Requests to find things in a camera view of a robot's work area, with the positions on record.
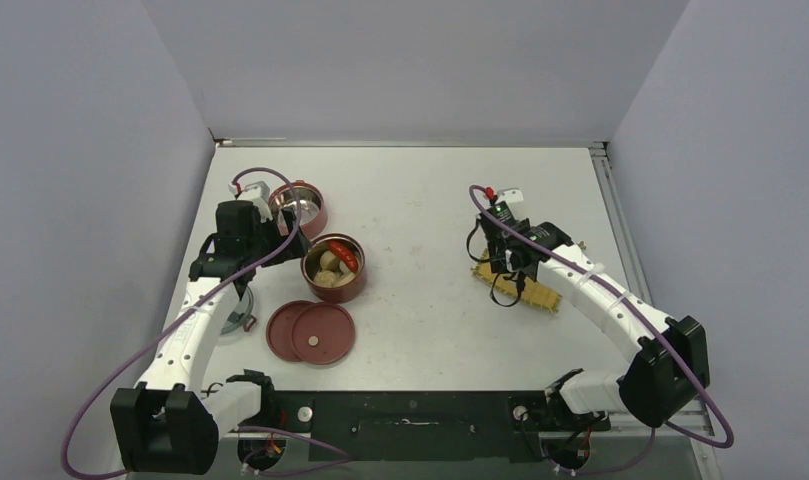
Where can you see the aluminium rail frame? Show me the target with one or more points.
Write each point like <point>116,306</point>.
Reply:
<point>424,322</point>

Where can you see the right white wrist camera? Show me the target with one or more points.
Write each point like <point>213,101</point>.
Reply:
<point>509,195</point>

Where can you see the upper red round lid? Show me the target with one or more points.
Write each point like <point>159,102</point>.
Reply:
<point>322,334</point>

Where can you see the bamboo mat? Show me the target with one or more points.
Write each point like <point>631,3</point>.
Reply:
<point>534,294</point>

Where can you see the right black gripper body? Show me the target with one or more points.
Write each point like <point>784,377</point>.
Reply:
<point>499,263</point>

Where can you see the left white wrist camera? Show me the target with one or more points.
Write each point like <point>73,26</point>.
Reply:
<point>256,192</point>

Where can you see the glass lid with red clip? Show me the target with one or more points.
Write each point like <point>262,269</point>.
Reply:
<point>242,317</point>

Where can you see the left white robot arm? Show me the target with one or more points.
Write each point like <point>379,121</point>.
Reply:
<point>161,424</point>

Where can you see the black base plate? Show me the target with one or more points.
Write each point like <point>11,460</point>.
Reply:
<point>519,426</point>

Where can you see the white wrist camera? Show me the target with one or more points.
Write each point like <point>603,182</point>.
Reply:
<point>256,192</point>
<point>509,195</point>

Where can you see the red sausage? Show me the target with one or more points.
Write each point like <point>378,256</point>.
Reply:
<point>344,254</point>

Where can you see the red round lid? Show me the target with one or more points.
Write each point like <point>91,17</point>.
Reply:
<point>279,329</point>
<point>322,334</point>

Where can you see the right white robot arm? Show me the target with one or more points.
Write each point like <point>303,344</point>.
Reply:
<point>666,359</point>

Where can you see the lower red round lid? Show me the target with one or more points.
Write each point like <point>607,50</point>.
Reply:
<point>279,329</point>

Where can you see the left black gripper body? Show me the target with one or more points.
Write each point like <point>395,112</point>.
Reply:
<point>266,237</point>

